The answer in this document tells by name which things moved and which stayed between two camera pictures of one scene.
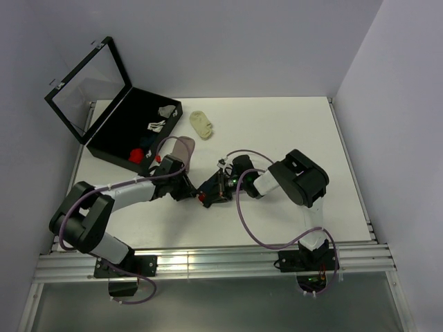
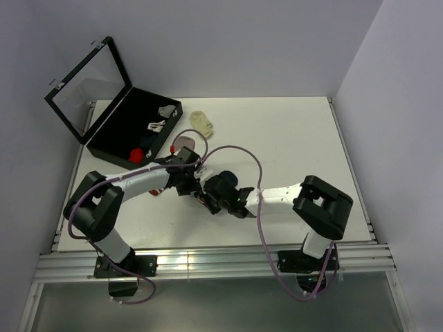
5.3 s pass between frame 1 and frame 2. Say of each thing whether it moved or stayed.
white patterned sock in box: stayed
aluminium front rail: stayed
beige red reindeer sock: stayed
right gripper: moved
